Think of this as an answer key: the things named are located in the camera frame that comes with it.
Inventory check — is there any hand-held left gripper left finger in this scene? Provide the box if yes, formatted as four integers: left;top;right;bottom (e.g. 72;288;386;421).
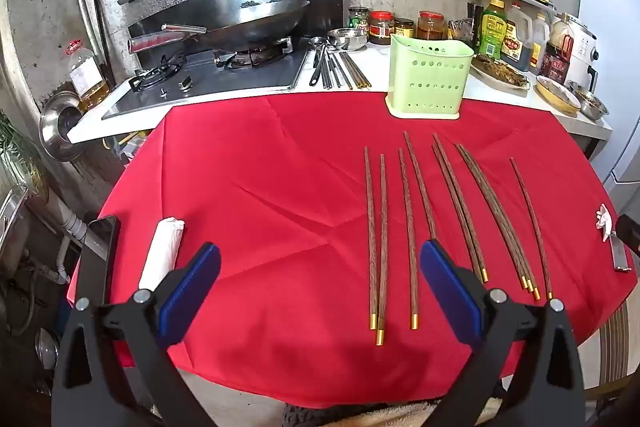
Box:
50;243;222;427

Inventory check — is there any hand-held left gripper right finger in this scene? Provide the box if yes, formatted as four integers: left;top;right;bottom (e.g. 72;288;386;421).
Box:
420;238;586;427

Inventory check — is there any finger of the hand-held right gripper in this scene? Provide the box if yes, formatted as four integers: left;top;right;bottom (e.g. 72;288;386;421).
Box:
617;214;640;256

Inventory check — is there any green perforated utensil holder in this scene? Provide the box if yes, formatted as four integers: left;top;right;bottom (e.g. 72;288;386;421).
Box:
386;33;475;122

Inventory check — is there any crumpled white tissue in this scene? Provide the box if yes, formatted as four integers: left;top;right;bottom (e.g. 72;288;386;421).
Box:
594;204;614;244

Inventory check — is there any white rolled towel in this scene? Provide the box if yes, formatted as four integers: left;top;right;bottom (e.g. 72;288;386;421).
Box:
138;217;186;292

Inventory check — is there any black smartphone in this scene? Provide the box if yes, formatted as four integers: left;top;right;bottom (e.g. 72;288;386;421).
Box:
75;215;122;309

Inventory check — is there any red tablecloth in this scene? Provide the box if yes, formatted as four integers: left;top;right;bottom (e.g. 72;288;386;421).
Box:
67;91;638;408

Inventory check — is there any white drain pipe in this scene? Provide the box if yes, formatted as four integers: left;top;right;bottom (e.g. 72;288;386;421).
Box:
47;194;90;285

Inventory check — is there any wide steel bowl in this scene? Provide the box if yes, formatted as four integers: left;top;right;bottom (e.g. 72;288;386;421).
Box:
567;80;610;121

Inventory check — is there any yellow dish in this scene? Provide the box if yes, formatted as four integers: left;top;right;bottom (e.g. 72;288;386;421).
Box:
535;75;582;114

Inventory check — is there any white refrigerator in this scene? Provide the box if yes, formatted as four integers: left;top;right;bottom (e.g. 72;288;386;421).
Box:
575;0;640;210

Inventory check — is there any white kitchen appliance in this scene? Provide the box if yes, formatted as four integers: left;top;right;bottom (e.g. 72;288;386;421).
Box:
564;13;599;94

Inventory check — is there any plate of cooked food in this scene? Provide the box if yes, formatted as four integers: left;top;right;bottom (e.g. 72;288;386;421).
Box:
470;53;531;91

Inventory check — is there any pale plastic jug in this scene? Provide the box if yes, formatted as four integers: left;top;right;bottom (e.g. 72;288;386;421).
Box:
529;12;551;76

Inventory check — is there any steel pot lid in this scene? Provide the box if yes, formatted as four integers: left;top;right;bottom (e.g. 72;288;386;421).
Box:
39;91;84;164

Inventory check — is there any green plant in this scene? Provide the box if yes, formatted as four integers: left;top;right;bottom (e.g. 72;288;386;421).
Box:
0;109;48;205

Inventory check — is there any gas stove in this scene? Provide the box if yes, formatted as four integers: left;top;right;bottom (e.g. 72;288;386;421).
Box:
102;38;313;121

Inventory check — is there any large dark vinegar jug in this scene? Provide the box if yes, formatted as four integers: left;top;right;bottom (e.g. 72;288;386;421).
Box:
501;3;534;71

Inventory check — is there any cooking oil bottle red cap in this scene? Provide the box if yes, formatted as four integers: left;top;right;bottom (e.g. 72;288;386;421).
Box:
64;39;112;112

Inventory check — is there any bundle of metal chopsticks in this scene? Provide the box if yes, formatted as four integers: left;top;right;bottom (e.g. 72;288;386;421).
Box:
320;49;373;90

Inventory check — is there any green plastic bottle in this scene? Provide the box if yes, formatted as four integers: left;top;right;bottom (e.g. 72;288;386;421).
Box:
479;0;509;60

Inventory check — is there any dark spice packet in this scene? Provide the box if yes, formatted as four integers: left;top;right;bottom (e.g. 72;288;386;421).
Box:
448;19;474;48

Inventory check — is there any dark soy sauce bottle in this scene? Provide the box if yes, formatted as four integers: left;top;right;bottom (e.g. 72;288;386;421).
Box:
467;0;485;51

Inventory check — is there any red lid orange sauce jar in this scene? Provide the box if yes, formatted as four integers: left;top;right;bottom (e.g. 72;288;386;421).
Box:
417;11;447;42

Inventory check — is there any steel ladle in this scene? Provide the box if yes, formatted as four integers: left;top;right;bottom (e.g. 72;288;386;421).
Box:
308;37;328;86

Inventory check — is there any small steel bowl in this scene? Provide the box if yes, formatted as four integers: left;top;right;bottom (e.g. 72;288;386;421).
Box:
327;28;369;52

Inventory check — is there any red lid chili jar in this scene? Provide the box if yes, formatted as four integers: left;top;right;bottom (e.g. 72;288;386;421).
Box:
369;10;396;46

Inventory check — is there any steel wok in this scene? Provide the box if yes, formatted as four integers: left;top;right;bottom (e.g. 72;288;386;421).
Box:
127;0;311;55

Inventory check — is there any green label jar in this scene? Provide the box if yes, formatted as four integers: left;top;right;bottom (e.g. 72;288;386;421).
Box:
348;7;370;39

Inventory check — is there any metal bracket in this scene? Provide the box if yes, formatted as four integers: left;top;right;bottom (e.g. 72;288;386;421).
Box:
609;232;632;274

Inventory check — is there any red handle sauce bottle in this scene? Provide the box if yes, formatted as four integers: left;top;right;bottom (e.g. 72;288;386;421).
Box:
542;14;576;86

